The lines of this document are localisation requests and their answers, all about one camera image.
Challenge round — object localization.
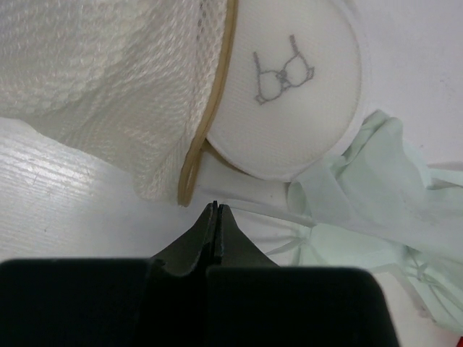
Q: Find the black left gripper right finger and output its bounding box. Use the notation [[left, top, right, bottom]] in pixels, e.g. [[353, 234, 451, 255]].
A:
[[215, 205, 278, 268]]

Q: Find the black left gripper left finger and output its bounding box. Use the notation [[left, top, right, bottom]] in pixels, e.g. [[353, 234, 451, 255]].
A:
[[152, 201, 217, 277]]

